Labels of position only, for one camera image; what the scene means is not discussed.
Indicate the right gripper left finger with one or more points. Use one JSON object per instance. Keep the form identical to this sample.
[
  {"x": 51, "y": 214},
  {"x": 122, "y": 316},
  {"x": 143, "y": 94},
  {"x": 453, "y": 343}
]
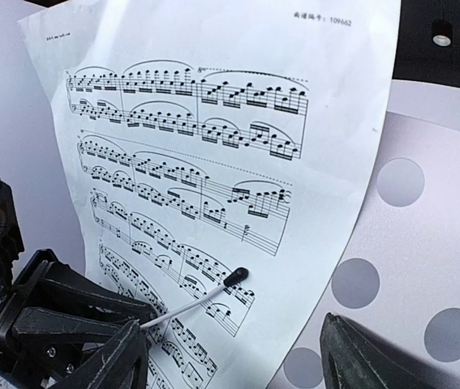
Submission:
[{"x": 122, "y": 362}]

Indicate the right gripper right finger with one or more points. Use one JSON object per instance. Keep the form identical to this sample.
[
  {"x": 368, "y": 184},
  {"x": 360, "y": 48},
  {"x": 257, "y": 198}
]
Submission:
[{"x": 353, "y": 356}]

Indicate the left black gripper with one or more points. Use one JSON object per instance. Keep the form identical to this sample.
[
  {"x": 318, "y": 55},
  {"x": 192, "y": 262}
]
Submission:
[{"x": 41, "y": 336}]

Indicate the white perforated music stand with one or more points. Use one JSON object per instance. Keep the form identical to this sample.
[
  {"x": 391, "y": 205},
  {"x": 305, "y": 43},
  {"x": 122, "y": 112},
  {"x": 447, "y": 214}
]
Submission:
[{"x": 399, "y": 275}]

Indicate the white sheet music page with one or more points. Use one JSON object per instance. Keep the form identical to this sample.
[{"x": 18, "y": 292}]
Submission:
[{"x": 217, "y": 154}]

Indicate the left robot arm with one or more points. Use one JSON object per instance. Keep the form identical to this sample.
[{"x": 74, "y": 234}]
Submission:
[{"x": 11, "y": 245}]

